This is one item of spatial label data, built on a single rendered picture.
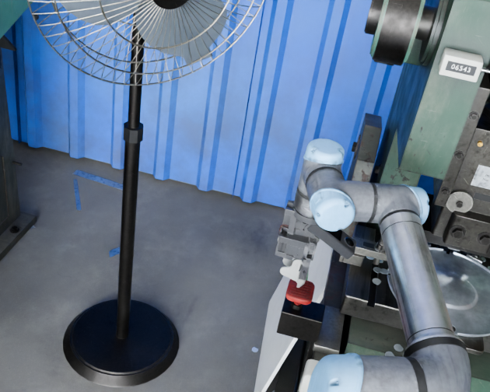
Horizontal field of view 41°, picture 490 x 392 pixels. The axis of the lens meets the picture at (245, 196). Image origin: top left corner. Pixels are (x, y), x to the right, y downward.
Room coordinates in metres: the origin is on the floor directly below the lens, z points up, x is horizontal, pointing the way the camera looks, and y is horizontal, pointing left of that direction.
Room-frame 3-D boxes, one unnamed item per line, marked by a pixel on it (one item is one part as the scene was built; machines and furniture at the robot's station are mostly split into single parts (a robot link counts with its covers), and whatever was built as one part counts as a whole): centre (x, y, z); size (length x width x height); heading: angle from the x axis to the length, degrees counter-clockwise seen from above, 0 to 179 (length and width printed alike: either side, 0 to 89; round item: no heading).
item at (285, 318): (1.12, -0.18, 0.62); 0.10 x 0.06 x 0.20; 83
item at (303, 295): (1.12, -0.16, 0.72); 0.07 x 0.06 x 0.08; 173
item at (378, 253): (1.33, -0.35, 0.76); 0.17 x 0.06 x 0.10; 83
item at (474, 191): (1.27, -0.51, 1.04); 0.17 x 0.15 x 0.30; 173
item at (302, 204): (1.12, -0.14, 1.00); 0.08 x 0.08 x 0.05
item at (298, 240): (1.12, -0.13, 0.92); 0.09 x 0.08 x 0.12; 83
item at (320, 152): (1.12, -0.14, 1.08); 0.09 x 0.08 x 0.11; 10
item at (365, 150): (1.48, -0.27, 0.45); 0.92 x 0.12 x 0.90; 173
